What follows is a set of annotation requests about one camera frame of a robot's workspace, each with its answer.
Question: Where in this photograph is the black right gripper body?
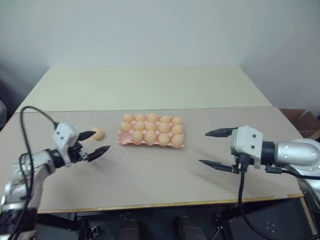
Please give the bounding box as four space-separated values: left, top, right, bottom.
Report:
231 153 250 174

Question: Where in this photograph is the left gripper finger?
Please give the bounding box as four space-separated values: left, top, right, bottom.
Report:
76 129 97 143
87 145 111 163

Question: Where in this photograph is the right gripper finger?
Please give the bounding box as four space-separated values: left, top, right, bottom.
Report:
198 159 237 174
204 127 238 138

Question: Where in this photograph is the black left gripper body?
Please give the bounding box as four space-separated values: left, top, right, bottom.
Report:
66 141 90 167

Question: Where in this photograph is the loose tan egg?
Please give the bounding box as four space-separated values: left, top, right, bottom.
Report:
90 127 106 141

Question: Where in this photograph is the pink egg tray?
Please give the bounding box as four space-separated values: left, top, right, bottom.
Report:
117 113 185 149

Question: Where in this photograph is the black platform with white dots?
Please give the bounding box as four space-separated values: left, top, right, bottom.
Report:
221 197 316 240

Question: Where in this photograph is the brown cardboard box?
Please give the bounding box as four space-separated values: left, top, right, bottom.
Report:
278 108 320 141

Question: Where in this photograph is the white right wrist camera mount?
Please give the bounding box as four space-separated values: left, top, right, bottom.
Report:
229 125 264 170

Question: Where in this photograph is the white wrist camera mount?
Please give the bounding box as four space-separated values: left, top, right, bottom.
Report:
52 121 77 165
229 125 264 170

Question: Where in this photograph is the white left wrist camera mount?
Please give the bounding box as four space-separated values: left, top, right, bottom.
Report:
52 121 77 165

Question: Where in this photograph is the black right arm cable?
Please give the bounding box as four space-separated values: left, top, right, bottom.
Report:
237 153 279 240

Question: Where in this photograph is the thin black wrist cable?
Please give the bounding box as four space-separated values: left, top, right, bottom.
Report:
265 165 320 180

